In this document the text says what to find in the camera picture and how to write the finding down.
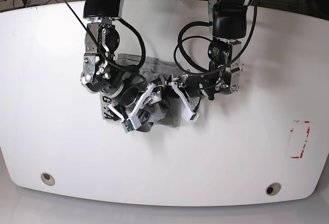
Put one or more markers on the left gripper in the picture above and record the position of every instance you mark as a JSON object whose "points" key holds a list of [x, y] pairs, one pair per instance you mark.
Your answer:
{"points": [[189, 89]]}

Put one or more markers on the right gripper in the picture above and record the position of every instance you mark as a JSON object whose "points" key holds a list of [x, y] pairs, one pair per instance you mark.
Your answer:
{"points": [[128, 100]]}

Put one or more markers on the grey T-shirt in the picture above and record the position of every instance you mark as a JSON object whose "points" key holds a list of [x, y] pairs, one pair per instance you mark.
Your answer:
{"points": [[152, 69]]}

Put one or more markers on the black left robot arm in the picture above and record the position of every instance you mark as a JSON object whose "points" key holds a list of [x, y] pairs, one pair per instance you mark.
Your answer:
{"points": [[227, 24]]}

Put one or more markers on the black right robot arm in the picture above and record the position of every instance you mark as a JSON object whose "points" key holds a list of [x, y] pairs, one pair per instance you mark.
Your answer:
{"points": [[102, 40]]}

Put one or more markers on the red tape marking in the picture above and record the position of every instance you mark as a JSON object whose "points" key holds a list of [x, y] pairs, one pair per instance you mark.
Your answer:
{"points": [[298, 136]]}

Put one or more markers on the right table grommet hole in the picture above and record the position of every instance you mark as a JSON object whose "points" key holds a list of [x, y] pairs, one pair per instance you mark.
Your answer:
{"points": [[273, 189]]}

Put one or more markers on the table grommet hole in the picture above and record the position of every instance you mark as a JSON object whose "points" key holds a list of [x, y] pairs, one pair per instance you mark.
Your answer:
{"points": [[273, 189], [47, 179]]}

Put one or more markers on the left table grommet hole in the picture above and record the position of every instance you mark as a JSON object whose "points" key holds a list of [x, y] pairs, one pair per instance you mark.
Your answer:
{"points": [[47, 179]]}

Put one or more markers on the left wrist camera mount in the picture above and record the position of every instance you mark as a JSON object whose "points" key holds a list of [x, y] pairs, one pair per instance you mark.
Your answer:
{"points": [[189, 115]]}

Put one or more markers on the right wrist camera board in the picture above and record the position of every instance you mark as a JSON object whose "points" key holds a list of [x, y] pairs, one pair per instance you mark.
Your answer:
{"points": [[127, 126]]}

